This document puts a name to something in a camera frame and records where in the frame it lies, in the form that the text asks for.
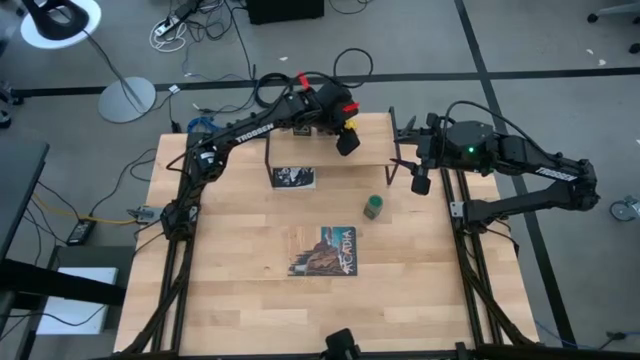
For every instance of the office chair base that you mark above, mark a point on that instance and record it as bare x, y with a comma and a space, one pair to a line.
615, 10

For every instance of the Acadia picture book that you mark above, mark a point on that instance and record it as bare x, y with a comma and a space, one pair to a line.
325, 250

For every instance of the black desk crossbar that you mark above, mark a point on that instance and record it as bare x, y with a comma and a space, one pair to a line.
60, 287

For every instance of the black aluminium table frame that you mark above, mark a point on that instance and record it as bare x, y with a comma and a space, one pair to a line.
400, 357

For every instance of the black box on floor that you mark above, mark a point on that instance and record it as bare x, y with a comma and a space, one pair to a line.
285, 10

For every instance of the oregano jar green lid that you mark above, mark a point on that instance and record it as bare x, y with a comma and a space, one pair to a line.
373, 206

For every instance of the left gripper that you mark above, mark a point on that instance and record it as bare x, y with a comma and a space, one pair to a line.
332, 102

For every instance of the wooden shelf black metal legs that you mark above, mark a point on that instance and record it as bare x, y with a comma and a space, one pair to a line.
325, 150

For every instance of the white power strip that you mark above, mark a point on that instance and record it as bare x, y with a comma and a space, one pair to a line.
167, 26

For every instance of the black desk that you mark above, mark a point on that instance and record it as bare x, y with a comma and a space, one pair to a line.
20, 190

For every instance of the black table-level camera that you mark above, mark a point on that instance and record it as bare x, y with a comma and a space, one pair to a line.
342, 345

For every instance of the white flat box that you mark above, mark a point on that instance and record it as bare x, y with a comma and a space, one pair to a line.
75, 300

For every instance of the black power adapter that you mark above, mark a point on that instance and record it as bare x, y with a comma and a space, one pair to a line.
81, 232

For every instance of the dark green spice tin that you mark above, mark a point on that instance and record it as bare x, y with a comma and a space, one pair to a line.
302, 131

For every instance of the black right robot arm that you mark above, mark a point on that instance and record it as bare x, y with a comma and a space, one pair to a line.
525, 165

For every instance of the grey metal clamp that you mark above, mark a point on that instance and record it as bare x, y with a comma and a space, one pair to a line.
456, 209
145, 215

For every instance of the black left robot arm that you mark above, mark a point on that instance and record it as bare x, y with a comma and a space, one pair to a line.
250, 132

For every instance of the grey caster wheel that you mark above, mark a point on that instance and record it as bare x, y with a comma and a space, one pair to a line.
625, 210

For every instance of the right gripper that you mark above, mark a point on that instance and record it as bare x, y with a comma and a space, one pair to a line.
435, 147

